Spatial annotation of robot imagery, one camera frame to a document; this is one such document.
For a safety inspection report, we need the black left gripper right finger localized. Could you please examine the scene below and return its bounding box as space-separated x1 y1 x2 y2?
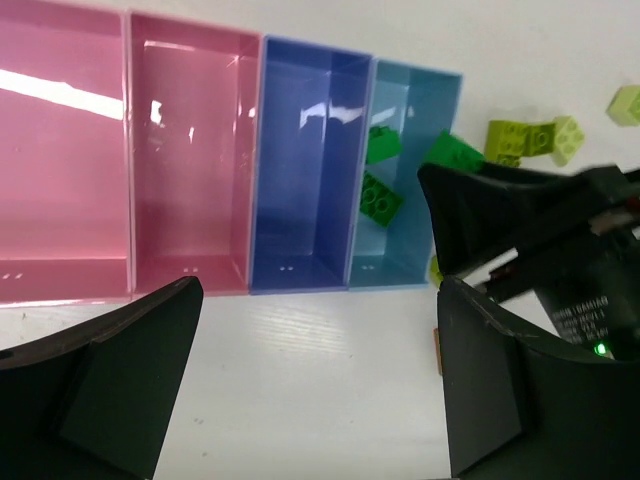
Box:
438 278 639 479

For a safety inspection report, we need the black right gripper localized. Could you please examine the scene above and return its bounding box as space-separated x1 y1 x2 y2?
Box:
417 163 639 360

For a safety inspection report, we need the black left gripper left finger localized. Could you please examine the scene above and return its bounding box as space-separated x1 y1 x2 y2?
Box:
1 276 203 479

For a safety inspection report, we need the lime long lego brick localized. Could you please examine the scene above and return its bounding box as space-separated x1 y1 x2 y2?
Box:
429 255 444 289

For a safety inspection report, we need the green small lego brick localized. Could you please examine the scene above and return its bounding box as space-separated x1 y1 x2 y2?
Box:
424 130 485 173

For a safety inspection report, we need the dark green square lego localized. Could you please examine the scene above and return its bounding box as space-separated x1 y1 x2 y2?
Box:
366 126 402 164

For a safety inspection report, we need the brown lego plate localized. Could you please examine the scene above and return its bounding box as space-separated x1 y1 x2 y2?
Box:
433 327 443 376

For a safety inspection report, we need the lime sloped lego brick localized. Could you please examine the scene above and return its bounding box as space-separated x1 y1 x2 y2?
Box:
551 116 585 167

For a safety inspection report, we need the lime lego brick left edge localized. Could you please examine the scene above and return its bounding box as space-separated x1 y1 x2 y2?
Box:
523 122 556 157

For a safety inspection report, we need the lime lego brick upside down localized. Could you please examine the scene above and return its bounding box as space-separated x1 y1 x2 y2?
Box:
484 120 530 168

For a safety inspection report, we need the lone pale lime lego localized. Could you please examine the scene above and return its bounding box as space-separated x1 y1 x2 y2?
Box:
606 84 640 127

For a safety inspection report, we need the light blue container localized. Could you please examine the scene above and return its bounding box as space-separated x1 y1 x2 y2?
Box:
349 59 462 290

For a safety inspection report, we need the pink container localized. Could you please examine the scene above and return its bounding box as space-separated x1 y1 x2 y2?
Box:
1 1 263 307

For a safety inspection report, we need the purple blue container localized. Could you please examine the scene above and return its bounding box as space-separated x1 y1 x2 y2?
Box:
250 35 373 295

